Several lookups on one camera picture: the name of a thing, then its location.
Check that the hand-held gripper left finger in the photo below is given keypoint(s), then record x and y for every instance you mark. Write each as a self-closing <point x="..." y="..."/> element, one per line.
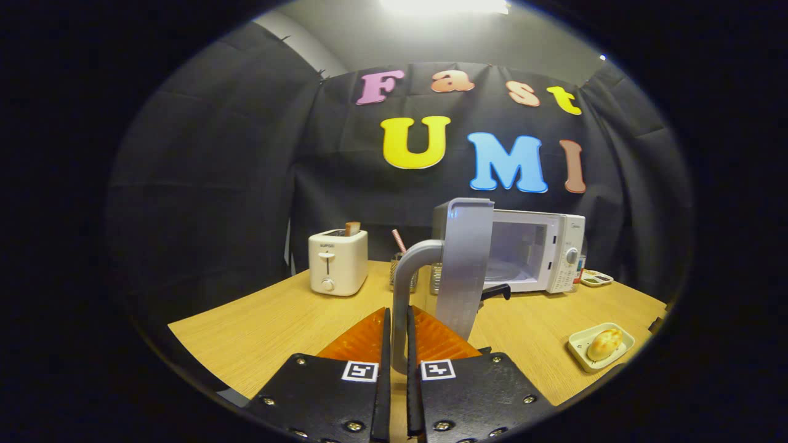
<point x="385" y="381"/>

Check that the white toaster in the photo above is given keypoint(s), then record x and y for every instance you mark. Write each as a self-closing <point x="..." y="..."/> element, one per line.
<point x="337" y="264"/>

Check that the striped drinking straw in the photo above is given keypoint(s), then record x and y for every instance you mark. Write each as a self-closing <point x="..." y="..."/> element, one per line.
<point x="399" y="241"/>

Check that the small white rectangular plate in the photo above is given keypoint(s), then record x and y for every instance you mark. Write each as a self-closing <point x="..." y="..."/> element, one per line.
<point x="578" y="351"/>

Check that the white microwave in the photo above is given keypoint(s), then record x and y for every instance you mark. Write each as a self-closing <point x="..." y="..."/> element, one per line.
<point x="563" y="246"/>

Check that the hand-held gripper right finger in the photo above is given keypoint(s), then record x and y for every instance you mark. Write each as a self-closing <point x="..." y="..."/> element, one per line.
<point x="411" y="381"/>

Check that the ribbed clear glass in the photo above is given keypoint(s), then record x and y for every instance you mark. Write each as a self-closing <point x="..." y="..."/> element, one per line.
<point x="436" y="278"/>

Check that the golden bread bun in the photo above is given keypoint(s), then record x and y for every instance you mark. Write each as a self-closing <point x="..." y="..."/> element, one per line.
<point x="604" y="344"/>

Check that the toast slice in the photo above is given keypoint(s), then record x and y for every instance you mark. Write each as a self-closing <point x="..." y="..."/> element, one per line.
<point x="353" y="229"/>

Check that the clear plastic water bottle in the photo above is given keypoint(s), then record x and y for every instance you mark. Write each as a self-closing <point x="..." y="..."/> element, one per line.
<point x="581" y="271"/>

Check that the white divided dish with beans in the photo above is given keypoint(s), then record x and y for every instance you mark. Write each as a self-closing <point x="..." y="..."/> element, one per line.
<point x="596" y="279"/>

